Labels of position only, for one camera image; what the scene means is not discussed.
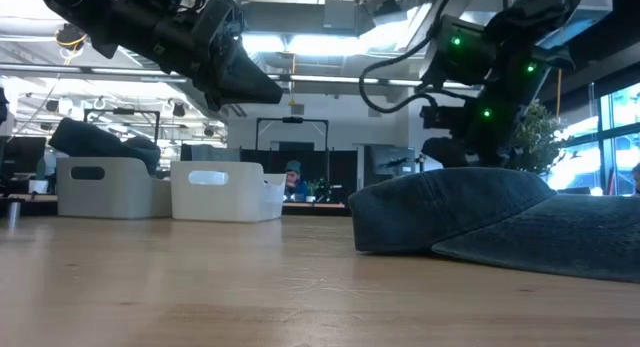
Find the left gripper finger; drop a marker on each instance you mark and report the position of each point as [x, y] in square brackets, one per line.
[250, 84]

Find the dark navy cap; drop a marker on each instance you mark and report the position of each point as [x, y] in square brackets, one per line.
[95, 142]

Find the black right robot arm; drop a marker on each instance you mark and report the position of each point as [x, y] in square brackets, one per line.
[505, 72]

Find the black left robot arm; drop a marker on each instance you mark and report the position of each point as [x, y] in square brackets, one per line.
[110, 17]

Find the dark monitor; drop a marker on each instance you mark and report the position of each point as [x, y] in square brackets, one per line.
[392, 161]

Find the grey-blue denim cap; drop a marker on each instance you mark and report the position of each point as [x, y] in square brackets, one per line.
[450, 212]

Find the potted green plant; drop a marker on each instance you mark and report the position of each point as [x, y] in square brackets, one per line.
[537, 137]

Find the black partition panel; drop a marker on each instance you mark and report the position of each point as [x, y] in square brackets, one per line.
[340, 172]

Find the person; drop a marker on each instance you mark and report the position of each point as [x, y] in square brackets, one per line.
[295, 186]

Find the white plastic bin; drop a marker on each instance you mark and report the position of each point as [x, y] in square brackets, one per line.
[125, 197]
[225, 202]

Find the black camera gantry frame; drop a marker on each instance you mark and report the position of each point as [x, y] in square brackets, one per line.
[292, 120]

